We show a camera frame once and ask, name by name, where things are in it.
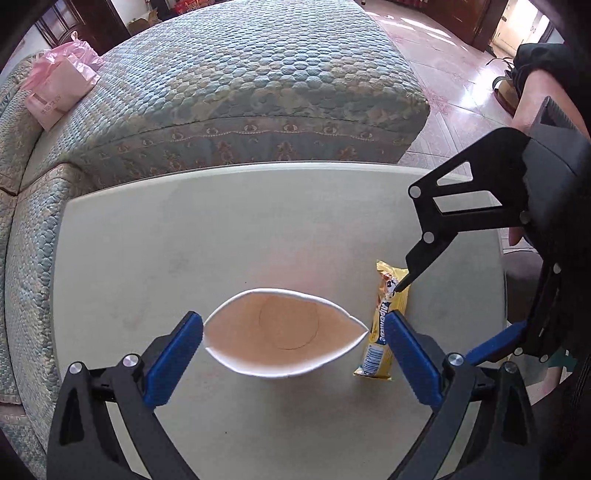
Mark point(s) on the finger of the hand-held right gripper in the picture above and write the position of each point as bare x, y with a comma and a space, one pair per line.
496, 344
418, 258

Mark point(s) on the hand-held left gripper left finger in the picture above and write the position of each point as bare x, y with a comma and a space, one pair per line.
173, 360

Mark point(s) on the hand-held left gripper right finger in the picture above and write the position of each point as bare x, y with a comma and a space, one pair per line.
411, 360

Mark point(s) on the yellow candy wrapper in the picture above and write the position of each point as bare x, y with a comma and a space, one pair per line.
375, 355

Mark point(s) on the squashed paper bowl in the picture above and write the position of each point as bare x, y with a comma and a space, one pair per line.
286, 323

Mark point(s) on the person's right forearm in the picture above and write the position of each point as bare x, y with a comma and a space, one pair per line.
531, 101

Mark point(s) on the person's right hand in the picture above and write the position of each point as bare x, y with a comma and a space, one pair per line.
515, 237

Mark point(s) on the person's trouser leg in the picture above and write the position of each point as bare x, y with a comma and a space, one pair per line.
521, 286

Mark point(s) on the white coffee table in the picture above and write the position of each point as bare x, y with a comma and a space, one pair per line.
184, 230

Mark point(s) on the blue quilted sofa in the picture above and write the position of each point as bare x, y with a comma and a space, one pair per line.
231, 69

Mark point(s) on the pink plastic bag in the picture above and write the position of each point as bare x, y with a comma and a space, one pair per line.
55, 87

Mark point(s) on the cardboard box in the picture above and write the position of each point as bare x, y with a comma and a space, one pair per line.
144, 22

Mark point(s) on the red printed carton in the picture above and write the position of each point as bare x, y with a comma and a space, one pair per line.
191, 5

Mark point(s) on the dark wooden door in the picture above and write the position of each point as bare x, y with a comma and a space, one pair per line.
92, 18

